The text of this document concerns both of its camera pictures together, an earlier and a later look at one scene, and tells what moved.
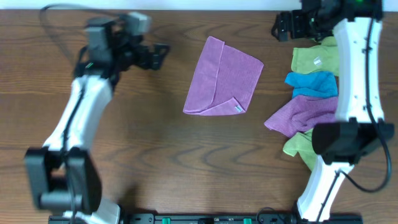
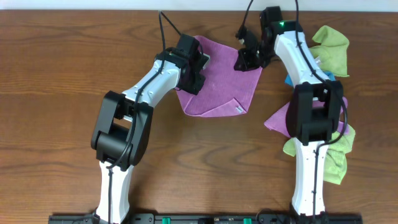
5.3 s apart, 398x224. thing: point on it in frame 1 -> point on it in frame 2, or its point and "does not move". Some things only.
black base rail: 219,218 does not move
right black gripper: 298,25 -> 249,58
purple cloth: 223,80 does not move
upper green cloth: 323,58 does not move
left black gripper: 144,56 -> 195,81
